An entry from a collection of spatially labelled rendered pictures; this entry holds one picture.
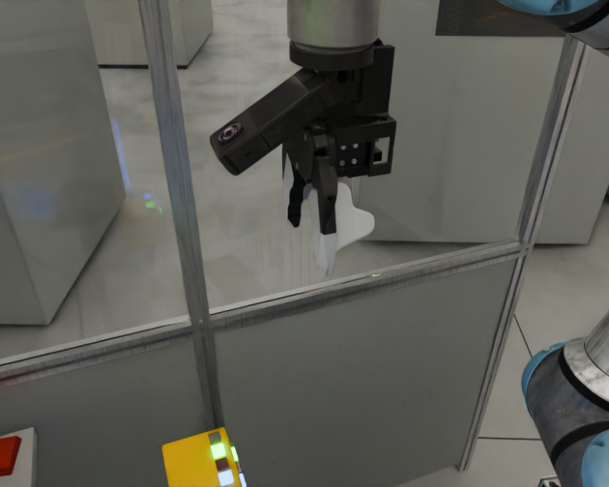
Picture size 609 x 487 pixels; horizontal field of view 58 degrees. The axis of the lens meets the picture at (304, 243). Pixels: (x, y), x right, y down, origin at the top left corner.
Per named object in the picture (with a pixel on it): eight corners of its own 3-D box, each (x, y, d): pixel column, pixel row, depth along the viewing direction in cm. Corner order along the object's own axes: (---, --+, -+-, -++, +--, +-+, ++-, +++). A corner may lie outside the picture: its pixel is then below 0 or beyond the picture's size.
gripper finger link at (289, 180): (334, 219, 62) (352, 164, 55) (285, 229, 60) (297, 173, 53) (326, 199, 64) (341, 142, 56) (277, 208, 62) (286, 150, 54)
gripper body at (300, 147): (391, 182, 51) (407, 49, 44) (305, 196, 49) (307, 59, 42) (357, 148, 57) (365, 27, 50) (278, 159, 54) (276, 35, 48)
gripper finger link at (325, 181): (343, 235, 49) (333, 135, 46) (327, 239, 48) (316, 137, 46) (324, 226, 53) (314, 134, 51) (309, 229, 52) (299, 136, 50)
